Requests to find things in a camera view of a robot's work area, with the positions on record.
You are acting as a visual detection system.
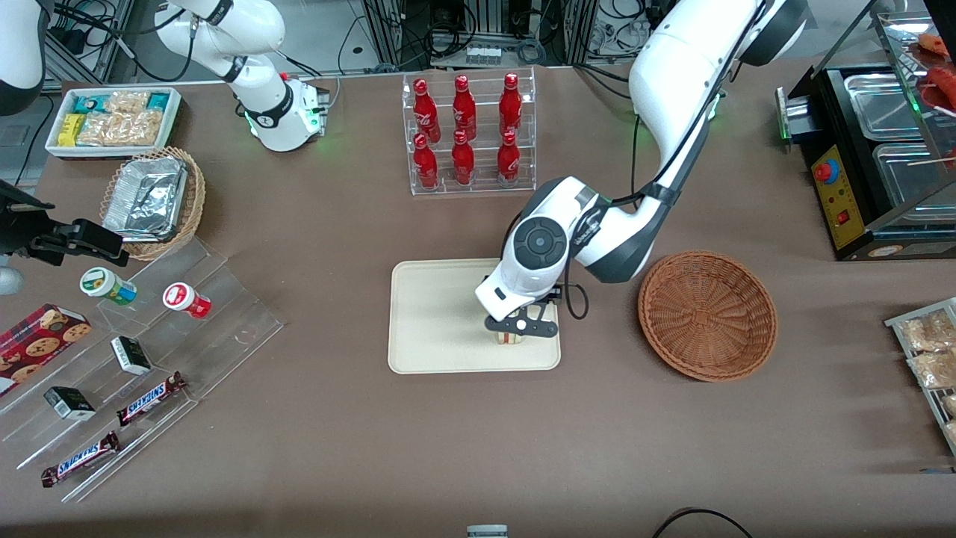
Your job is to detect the black food warmer machine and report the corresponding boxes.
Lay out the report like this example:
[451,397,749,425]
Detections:
[775,0,956,262]

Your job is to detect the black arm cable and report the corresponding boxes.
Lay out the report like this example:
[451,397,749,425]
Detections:
[560,258,592,321]

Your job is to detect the small dark green box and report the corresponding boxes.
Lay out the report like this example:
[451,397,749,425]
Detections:
[111,336,152,376]
[43,386,97,421]

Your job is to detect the brown wicker basket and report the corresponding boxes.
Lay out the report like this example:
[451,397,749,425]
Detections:
[637,250,778,383]

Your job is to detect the red Coca-Cola bottle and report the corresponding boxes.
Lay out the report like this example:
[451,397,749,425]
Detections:
[453,75,477,140]
[451,130,476,186]
[413,78,441,143]
[413,134,439,189]
[497,131,521,185]
[499,72,523,137]

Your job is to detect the light wicker basket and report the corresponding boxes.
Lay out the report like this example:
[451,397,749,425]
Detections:
[99,146,207,262]

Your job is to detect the Snickers chocolate bar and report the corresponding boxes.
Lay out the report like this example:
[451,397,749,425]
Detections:
[41,431,120,488]
[117,371,187,427]

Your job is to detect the beige plastic tray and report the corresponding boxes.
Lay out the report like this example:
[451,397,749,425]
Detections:
[388,256,562,374]

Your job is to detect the tray of packaged snacks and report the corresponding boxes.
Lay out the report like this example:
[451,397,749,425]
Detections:
[885,297,956,457]

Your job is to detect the clear acrylic stepped stand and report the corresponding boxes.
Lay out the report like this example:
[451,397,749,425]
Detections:
[0,235,285,503]

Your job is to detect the red lidded cup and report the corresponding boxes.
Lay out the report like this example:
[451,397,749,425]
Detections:
[163,282,212,320]

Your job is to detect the red tartan cookie box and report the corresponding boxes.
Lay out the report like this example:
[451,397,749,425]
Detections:
[0,303,92,397]

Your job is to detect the white plastic bin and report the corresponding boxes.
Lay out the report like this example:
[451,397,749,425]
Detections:
[45,87,182,160]

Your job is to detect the clear acrylic bottle rack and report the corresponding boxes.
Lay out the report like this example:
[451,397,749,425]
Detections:
[402,67,537,197]

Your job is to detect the green lidded sunflower cup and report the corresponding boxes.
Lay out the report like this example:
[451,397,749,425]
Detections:
[80,267,138,306]

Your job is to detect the steel warmer pan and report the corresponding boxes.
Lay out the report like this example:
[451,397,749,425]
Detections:
[872,142,956,214]
[844,72,931,140]

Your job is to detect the clear bag of snacks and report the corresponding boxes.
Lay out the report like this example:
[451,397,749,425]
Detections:
[105,91,150,114]
[77,111,161,146]

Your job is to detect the black loose cable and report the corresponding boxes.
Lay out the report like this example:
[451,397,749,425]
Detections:
[654,508,755,538]

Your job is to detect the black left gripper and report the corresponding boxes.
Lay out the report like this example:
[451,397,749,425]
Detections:
[485,288,561,338]

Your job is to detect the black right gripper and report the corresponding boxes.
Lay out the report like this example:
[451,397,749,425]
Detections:
[0,179,129,268]

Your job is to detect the silver foil packets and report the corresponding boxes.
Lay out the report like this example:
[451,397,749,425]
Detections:
[102,155,189,244]

